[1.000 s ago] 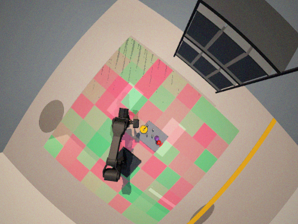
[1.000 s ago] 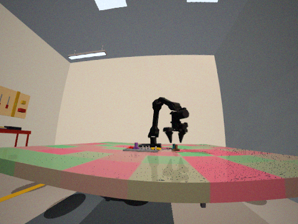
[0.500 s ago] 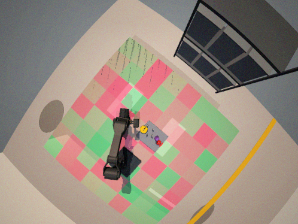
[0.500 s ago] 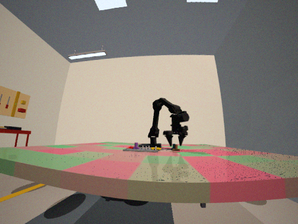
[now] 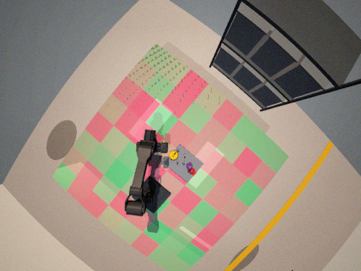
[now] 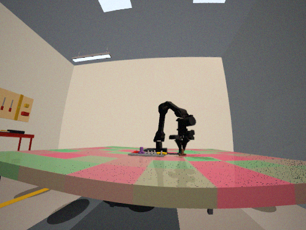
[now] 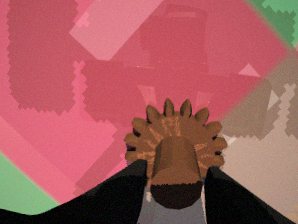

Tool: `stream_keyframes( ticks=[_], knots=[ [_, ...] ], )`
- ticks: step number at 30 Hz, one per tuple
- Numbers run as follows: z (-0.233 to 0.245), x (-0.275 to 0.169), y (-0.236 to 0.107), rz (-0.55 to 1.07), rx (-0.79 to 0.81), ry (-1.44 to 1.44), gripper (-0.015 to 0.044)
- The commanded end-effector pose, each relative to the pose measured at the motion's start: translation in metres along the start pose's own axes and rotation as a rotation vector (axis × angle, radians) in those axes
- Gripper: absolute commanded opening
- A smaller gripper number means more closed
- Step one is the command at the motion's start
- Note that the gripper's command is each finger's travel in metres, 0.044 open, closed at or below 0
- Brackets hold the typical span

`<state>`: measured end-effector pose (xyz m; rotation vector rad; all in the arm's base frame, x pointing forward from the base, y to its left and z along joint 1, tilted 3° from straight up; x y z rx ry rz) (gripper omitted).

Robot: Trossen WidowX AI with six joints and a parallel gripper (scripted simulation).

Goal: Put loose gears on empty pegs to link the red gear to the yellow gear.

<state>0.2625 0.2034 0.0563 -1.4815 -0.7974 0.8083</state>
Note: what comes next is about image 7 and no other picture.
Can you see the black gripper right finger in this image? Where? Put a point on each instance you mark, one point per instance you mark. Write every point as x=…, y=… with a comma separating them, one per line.
x=227, y=202

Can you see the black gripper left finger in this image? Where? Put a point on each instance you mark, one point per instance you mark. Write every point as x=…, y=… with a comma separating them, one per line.
x=117, y=200

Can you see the brown toothed gear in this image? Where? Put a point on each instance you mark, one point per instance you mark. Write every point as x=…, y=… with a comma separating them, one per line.
x=179, y=148

